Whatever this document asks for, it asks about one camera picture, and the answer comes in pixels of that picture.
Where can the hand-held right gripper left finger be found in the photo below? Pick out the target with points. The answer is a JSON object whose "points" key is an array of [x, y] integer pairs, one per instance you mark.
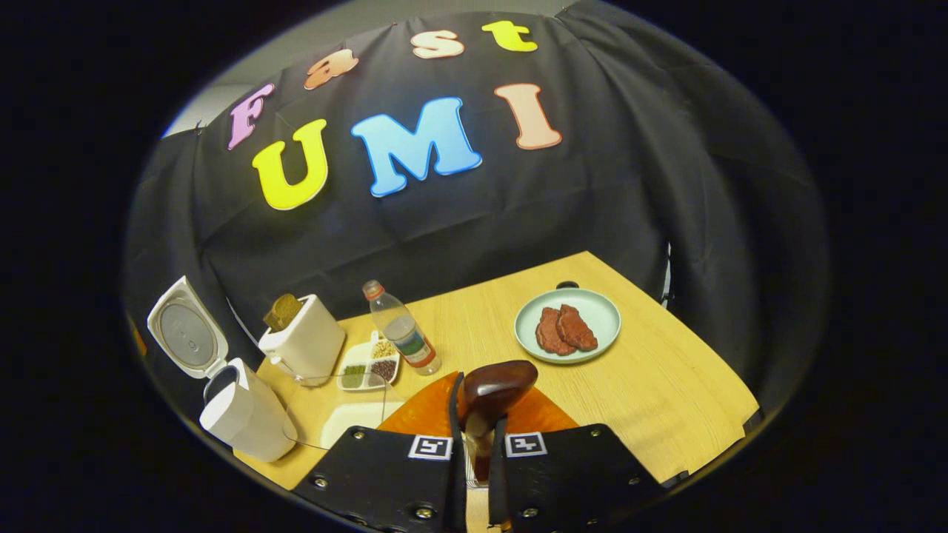
{"points": [[385, 474]]}

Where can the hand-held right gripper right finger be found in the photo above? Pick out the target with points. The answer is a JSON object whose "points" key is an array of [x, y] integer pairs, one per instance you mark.
{"points": [[570, 474]]}

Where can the white rice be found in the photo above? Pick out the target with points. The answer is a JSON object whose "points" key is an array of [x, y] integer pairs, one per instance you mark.
{"points": [[352, 422]]}

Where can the dark wooden spoon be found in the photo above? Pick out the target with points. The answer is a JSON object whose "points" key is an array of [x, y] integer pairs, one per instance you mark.
{"points": [[492, 389]]}

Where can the white rice cooker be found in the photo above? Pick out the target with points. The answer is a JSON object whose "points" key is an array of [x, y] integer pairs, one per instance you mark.
{"points": [[244, 422]]}

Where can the white divided grain dish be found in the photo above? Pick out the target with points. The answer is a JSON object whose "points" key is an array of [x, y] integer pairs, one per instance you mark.
{"points": [[366, 366]]}

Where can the red steak piece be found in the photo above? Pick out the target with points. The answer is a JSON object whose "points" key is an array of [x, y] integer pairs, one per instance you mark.
{"points": [[579, 329], [548, 333]]}

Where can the clear plastic water bottle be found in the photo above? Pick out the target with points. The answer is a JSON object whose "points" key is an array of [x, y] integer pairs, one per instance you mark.
{"points": [[404, 329]]}

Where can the white toaster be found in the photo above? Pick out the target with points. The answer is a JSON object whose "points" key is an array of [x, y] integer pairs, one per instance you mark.
{"points": [[307, 344]]}

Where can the pale green plate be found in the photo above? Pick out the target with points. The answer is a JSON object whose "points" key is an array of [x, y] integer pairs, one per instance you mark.
{"points": [[603, 314]]}

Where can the brown toast slice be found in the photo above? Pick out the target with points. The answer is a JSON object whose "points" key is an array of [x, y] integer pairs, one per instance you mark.
{"points": [[283, 311]]}

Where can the black backdrop cloth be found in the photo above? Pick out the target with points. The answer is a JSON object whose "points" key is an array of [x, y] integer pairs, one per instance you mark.
{"points": [[555, 207]]}

